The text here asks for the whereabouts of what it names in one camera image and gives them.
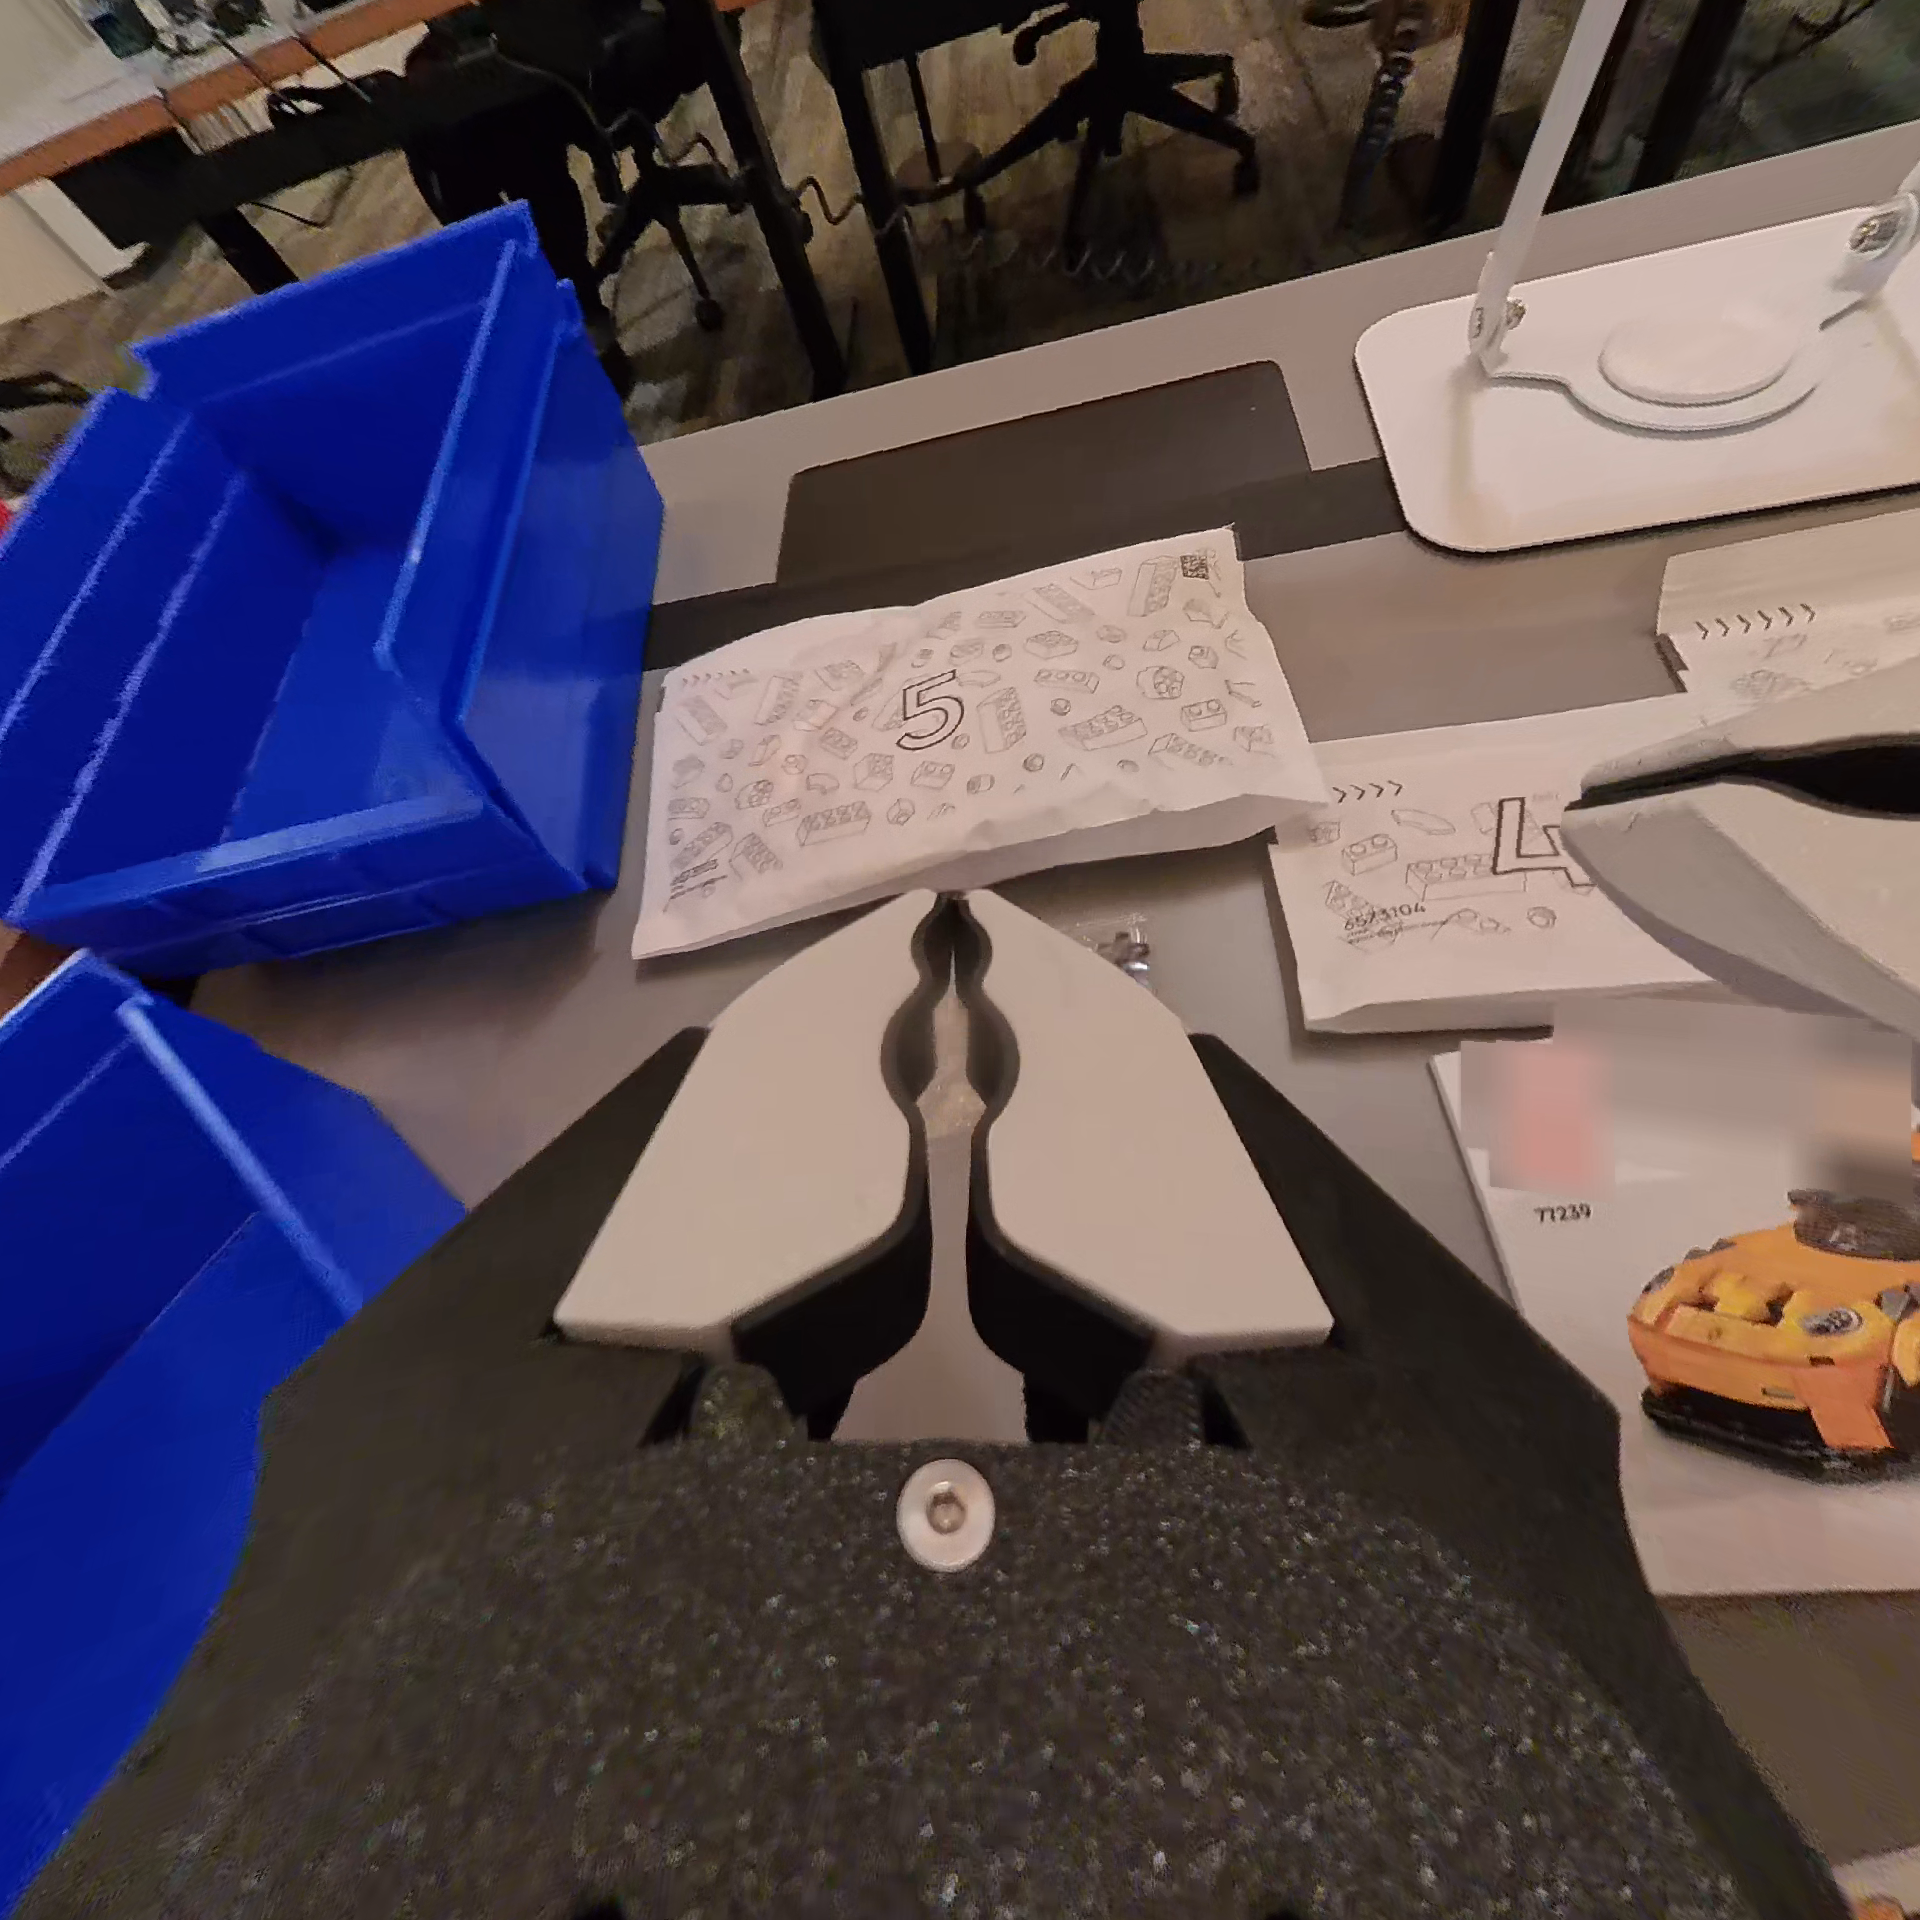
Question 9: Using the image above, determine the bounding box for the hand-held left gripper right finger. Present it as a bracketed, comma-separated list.
[959, 888, 1335, 1438]

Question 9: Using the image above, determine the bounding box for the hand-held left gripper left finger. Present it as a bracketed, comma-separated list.
[556, 893, 957, 1442]

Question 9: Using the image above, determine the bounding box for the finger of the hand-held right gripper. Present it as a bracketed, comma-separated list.
[1584, 690, 1920, 806]
[1558, 784, 1920, 1043]

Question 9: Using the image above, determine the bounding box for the white brick-print paper bag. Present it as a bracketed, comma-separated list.
[1268, 732, 1712, 1039]
[630, 525, 1329, 958]
[1657, 518, 1920, 708]

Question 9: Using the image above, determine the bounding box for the white book stand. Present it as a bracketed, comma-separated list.
[1357, 0, 1920, 557]

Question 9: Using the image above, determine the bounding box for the toy car instruction booklet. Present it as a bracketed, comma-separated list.
[1433, 1016, 1920, 1600]

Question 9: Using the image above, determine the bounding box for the long blue storage bin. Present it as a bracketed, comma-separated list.
[0, 223, 662, 981]
[0, 200, 584, 915]

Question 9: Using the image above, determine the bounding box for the short blue storage bin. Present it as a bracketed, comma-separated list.
[0, 952, 470, 1890]

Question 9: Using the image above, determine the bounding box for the black office chair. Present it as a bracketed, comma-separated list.
[1014, 0, 1262, 265]
[403, 0, 738, 358]

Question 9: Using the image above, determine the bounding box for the wooden top office table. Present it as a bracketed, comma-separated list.
[0, 0, 484, 196]

